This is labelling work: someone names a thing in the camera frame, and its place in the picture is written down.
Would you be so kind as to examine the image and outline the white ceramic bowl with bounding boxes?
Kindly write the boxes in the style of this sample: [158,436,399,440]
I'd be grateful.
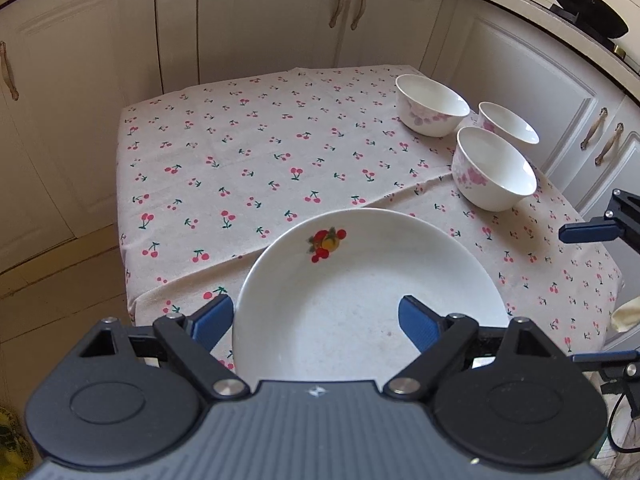
[452,126,539,212]
[395,74,471,138]
[474,101,541,147]

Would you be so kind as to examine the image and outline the black cable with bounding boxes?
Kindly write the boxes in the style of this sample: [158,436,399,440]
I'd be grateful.
[606,389,640,454]

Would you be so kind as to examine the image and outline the black wok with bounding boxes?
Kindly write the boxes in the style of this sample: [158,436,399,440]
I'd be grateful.
[548,0,630,39]

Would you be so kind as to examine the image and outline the green patterned bag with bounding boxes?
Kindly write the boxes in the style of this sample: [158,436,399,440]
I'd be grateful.
[0,404,37,477]

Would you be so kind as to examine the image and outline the cherry print tablecloth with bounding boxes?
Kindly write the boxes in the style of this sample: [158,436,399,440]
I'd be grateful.
[116,64,626,376]

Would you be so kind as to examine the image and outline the black gas stove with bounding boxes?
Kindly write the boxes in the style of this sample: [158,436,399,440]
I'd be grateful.
[550,4,640,68]

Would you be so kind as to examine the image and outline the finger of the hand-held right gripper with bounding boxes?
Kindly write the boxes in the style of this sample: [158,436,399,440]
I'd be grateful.
[571,351,640,381]
[558,188,640,252]

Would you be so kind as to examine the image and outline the white plate with fruit print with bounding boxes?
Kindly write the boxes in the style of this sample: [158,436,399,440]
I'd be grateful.
[231,208,512,383]

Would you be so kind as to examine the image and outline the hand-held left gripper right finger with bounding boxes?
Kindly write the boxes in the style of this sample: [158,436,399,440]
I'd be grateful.
[384,294,565,401]

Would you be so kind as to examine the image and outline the white kitchen cabinet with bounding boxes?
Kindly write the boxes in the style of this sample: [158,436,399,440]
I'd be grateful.
[0,0,640,271]

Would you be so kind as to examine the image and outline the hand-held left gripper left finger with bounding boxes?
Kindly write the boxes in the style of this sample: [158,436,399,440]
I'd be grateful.
[75,294,251,401]

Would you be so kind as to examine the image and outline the cream cloth piece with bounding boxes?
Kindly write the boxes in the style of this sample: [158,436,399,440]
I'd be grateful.
[612,297,640,334]

